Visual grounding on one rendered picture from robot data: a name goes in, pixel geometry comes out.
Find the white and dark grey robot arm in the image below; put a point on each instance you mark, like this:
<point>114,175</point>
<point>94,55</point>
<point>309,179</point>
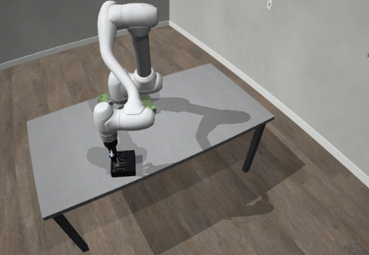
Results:
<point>138,19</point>

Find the black lighting desk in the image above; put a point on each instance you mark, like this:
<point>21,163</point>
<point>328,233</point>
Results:
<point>127,168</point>

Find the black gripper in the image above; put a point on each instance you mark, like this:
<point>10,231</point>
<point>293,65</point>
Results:
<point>113,152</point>

